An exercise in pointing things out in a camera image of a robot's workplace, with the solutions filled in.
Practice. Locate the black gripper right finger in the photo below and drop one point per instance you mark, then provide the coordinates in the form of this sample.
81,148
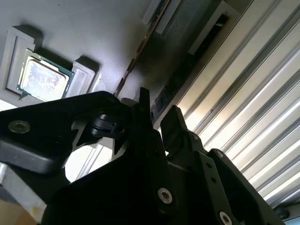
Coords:
222,171

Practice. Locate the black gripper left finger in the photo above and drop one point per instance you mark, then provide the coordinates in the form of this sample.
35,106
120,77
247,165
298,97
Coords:
47,122

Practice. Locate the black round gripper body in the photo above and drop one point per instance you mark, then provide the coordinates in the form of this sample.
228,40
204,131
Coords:
105,199

